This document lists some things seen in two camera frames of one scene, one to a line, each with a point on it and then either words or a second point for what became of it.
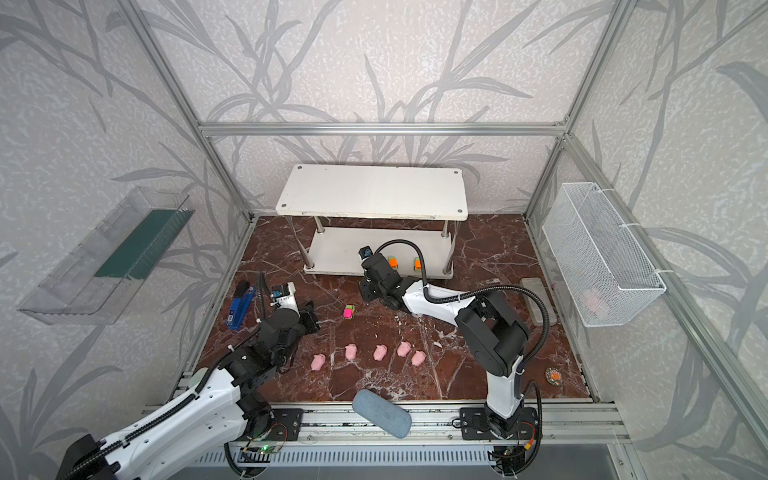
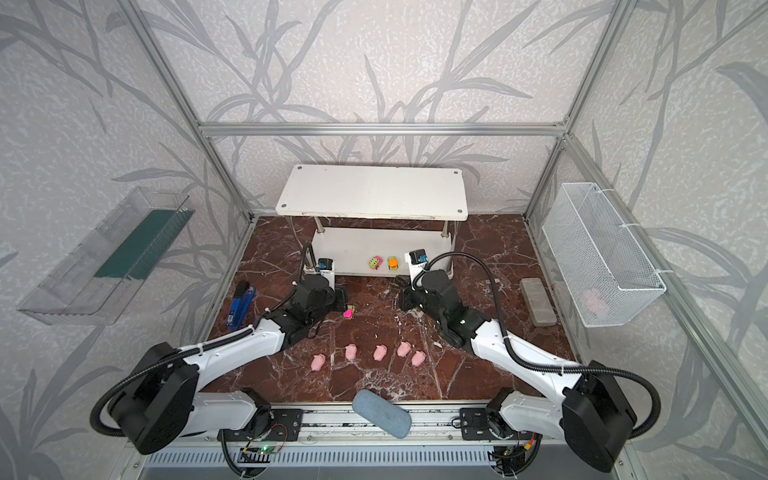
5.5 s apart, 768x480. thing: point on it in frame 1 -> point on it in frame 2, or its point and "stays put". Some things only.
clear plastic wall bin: x=93 y=281 stays put
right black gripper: x=372 y=276 -> x=409 y=297
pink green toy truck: x=349 y=312 stays put
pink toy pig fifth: x=418 y=358 stays put
